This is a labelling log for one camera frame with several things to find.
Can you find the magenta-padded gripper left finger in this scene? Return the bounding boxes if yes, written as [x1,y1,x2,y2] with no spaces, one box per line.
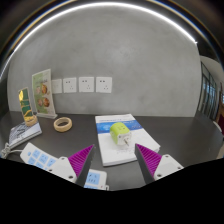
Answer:
[46,144,96,188]

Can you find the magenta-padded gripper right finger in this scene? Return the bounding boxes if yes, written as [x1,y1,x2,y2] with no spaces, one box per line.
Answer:
[134,143,184,185]

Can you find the green and white charger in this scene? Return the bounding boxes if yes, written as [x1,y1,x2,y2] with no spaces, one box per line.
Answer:
[109,121,133,146]

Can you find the white power strip blue sockets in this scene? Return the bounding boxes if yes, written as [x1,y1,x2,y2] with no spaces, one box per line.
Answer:
[19,142,109,191]

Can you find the beige tape roll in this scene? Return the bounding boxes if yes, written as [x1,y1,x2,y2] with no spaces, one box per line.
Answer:
[53,116,73,133]

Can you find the white book with blue band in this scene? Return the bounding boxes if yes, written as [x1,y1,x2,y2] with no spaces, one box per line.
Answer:
[94,113,161,167]

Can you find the grey magazine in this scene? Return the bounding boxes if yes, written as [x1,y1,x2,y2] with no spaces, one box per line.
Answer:
[8,120,43,149]

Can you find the small sign with wooden base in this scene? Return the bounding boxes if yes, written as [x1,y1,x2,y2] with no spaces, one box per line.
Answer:
[18,86,38,127]

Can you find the large acrylic menu sign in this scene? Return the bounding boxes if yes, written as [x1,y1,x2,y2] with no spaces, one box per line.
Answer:
[31,68,58,120]

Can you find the black-framed glass partition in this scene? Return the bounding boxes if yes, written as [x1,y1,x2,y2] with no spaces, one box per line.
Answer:
[195,61,224,124]

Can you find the white ceiling light strip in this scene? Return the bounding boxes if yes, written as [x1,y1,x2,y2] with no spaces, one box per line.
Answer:
[0,1,198,81]

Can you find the white wall socket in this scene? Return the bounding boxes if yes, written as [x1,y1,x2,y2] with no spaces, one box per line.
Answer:
[95,76,113,94]
[51,78,63,95]
[78,76,95,94]
[62,77,78,94]

